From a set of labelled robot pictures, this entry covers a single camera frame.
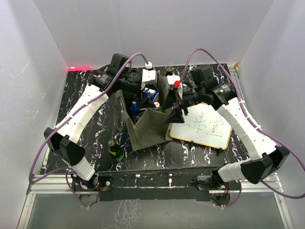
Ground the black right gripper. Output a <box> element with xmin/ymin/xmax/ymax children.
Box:
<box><xmin>161</xmin><ymin>86</ymin><xmax>205</xmax><ymax>123</ymax></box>

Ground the Fontana pineapple juice carton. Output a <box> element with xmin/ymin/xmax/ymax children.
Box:
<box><xmin>142</xmin><ymin>87</ymin><xmax>159</xmax><ymax>102</ymax></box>

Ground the blue red juice carton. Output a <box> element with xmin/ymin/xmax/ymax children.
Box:
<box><xmin>130</xmin><ymin>102</ymin><xmax>146</xmax><ymax>121</ymax></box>

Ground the grey-green canvas bag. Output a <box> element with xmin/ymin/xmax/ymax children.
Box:
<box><xmin>112</xmin><ymin>70</ymin><xmax>174</xmax><ymax>152</ymax></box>

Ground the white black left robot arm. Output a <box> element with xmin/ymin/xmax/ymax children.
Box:
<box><xmin>44</xmin><ymin>53</ymin><xmax>148</xmax><ymax>190</ymax></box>

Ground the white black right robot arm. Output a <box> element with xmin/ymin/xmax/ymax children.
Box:
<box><xmin>163</xmin><ymin>65</ymin><xmax>290</xmax><ymax>189</ymax></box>

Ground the yellow-framed whiteboard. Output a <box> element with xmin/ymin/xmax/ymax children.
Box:
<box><xmin>170</xmin><ymin>103</ymin><xmax>232</xmax><ymax>149</ymax></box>

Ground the green glass bottle gold cap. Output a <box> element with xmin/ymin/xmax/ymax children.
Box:
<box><xmin>165</xmin><ymin>67</ymin><xmax>173</xmax><ymax>76</ymax></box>

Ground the green glass bottle front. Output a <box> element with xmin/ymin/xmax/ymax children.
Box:
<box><xmin>108</xmin><ymin>139</ymin><xmax>124</xmax><ymax>162</ymax></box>

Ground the pink tape strip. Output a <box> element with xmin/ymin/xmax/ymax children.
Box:
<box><xmin>67</xmin><ymin>67</ymin><xmax>92</xmax><ymax>72</ymax></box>

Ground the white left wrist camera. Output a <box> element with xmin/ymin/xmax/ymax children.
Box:
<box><xmin>142</xmin><ymin>62</ymin><xmax>158</xmax><ymax>89</ymax></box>

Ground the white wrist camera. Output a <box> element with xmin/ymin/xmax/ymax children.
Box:
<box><xmin>166</xmin><ymin>75</ymin><xmax>183</xmax><ymax>97</ymax></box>
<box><xmin>142</xmin><ymin>62</ymin><xmax>158</xmax><ymax>89</ymax></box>

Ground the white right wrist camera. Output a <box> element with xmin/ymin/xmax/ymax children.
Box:
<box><xmin>166</xmin><ymin>75</ymin><xmax>183</xmax><ymax>97</ymax></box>

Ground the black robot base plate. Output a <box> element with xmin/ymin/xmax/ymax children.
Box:
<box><xmin>69</xmin><ymin>167</ymin><xmax>239</xmax><ymax>202</ymax></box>

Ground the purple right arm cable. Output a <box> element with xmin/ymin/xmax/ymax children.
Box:
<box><xmin>178</xmin><ymin>48</ymin><xmax>305</xmax><ymax>208</ymax></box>

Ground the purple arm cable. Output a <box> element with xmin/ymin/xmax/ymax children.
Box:
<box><xmin>178</xmin><ymin>48</ymin><xmax>305</xmax><ymax>208</ymax></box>
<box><xmin>28</xmin><ymin>52</ymin><xmax>153</xmax><ymax>208</ymax></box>

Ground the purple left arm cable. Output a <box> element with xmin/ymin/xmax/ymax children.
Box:
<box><xmin>28</xmin><ymin>52</ymin><xmax>153</xmax><ymax>208</ymax></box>

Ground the aluminium frame rail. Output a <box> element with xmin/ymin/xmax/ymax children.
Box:
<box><xmin>16</xmin><ymin>63</ymin><xmax>295</xmax><ymax>229</ymax></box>

